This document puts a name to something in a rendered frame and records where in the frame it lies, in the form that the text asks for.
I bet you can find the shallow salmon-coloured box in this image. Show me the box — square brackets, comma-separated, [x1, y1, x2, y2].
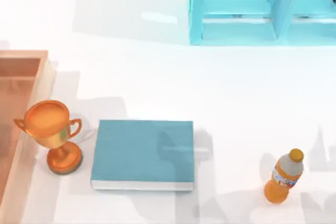
[0, 50, 49, 224]

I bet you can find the orange trophy cup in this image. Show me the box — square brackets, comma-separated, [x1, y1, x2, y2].
[13, 100, 84, 175]

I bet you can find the blue book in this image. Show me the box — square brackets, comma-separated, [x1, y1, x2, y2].
[90, 119, 195, 191]

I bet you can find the orange bottle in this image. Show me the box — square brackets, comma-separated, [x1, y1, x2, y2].
[264, 148, 305, 204]

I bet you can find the light blue rack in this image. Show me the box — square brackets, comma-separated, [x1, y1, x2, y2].
[188, 0, 336, 46]

